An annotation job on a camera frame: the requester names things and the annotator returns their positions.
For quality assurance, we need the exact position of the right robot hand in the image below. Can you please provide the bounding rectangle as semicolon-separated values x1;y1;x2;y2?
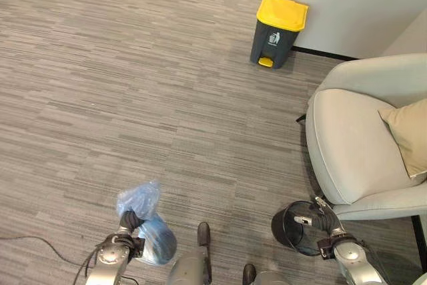
294;196;342;232

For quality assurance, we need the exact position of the grey trash can yellow lid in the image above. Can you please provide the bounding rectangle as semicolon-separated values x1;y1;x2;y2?
250;0;310;71

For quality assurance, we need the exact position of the light grey armchair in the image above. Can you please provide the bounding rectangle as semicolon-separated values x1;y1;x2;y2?
296;53;427;262

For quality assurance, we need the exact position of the small black mesh bin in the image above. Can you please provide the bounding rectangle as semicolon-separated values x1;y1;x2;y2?
271;200;326;257

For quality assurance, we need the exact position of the beige cushion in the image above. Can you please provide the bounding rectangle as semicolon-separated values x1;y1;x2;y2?
378;99;427;179

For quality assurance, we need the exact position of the black floor cable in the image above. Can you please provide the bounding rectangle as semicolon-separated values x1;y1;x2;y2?
0;236;88;263

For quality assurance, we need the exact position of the blue plastic garbage bag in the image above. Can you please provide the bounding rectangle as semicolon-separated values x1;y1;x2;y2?
115;180;178;267

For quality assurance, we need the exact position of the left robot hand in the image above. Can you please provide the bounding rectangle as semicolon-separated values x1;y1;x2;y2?
119;210;145;232

